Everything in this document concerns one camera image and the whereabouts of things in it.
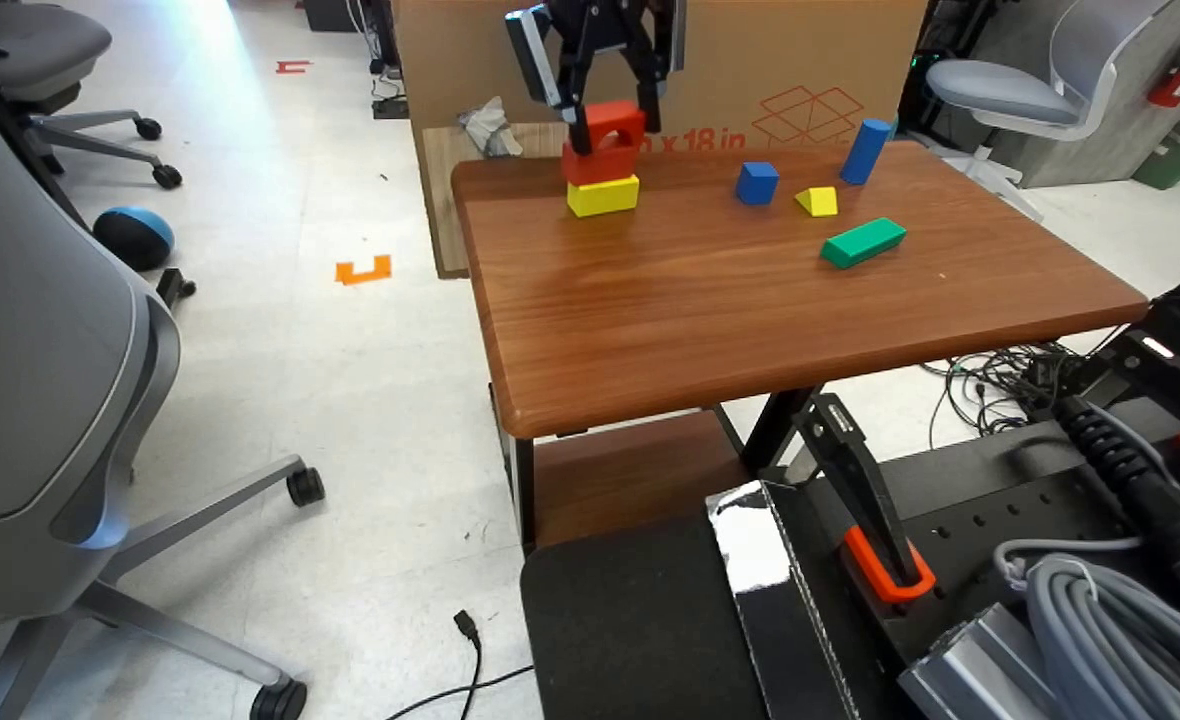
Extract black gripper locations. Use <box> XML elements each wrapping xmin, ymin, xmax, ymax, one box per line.
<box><xmin>501</xmin><ymin>0</ymin><xmax>688</xmax><ymax>157</ymax></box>

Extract red arch block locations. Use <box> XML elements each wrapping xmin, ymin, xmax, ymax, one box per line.
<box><xmin>561</xmin><ymin>102</ymin><xmax>653</xmax><ymax>190</ymax></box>

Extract blue cube block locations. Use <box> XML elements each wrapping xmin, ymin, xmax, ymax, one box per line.
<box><xmin>732</xmin><ymin>160</ymin><xmax>782</xmax><ymax>212</ymax></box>

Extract blue cylinder block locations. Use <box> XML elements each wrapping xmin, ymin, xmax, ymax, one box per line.
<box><xmin>835</xmin><ymin>117</ymin><xmax>899</xmax><ymax>192</ymax></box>

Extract yellow rectangular block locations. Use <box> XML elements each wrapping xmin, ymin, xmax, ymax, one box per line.
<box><xmin>564</xmin><ymin>172</ymin><xmax>644</xmax><ymax>219</ymax></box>

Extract large cardboard box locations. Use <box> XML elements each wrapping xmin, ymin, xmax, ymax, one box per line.
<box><xmin>387</xmin><ymin>0</ymin><xmax>930</xmax><ymax>169</ymax></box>

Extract yellow wedge block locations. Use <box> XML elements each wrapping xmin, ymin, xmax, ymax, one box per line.
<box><xmin>791</xmin><ymin>184</ymin><xmax>845</xmax><ymax>225</ymax></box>

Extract orange floor tape mark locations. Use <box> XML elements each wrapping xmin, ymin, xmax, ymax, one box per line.
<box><xmin>333</xmin><ymin>252</ymin><xmax>396</xmax><ymax>289</ymax></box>

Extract green rectangular block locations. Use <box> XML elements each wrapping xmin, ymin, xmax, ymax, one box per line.
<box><xmin>821</xmin><ymin>216</ymin><xmax>911</xmax><ymax>273</ymax></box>

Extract wooden shelf under table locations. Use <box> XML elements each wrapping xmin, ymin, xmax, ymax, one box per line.
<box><xmin>528</xmin><ymin>403</ymin><xmax>757</xmax><ymax>552</ymax></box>

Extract light grey office chair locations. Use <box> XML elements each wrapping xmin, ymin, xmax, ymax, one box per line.
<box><xmin>922</xmin><ymin>0</ymin><xmax>1180</xmax><ymax>150</ymax></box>

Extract blue and black ball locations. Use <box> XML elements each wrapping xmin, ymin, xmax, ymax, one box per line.
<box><xmin>86</xmin><ymin>204</ymin><xmax>201</xmax><ymax>308</ymax></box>

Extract black clamp with orange trigger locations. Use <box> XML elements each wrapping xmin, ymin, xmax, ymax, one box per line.
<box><xmin>787</xmin><ymin>388</ymin><xmax>944</xmax><ymax>612</ymax></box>

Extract small grey office chair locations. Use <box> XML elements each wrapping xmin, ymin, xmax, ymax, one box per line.
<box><xmin>0</xmin><ymin>0</ymin><xmax>187</xmax><ymax>192</ymax></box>

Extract black foam pad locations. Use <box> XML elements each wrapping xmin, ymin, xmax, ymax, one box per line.
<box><xmin>514</xmin><ymin>510</ymin><xmax>773</xmax><ymax>720</ymax></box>

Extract red fire extinguisher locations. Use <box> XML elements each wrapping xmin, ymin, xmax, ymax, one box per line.
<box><xmin>1145</xmin><ymin>20</ymin><xmax>1180</xmax><ymax>111</ymax></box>

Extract black perforated mounting platform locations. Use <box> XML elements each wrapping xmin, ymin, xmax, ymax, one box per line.
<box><xmin>702</xmin><ymin>252</ymin><xmax>1180</xmax><ymax>720</ymax></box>

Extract large grey office chair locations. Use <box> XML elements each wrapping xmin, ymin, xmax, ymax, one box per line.
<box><xmin>0</xmin><ymin>38</ymin><xmax>329</xmax><ymax>720</ymax></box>

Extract tangled cables under table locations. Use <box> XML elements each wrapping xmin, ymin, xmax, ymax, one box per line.
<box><xmin>922</xmin><ymin>344</ymin><xmax>1088</xmax><ymax>457</ymax></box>

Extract black floor cable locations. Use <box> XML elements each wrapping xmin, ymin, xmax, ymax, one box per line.
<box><xmin>382</xmin><ymin>604</ymin><xmax>539</xmax><ymax>720</ymax></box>

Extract black ribbed cable connector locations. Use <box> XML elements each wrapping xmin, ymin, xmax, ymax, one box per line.
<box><xmin>1048</xmin><ymin>388</ymin><xmax>1180</xmax><ymax>608</ymax></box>

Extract grey coiled cable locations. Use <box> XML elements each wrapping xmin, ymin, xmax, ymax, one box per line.
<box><xmin>992</xmin><ymin>538</ymin><xmax>1180</xmax><ymax>720</ymax></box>

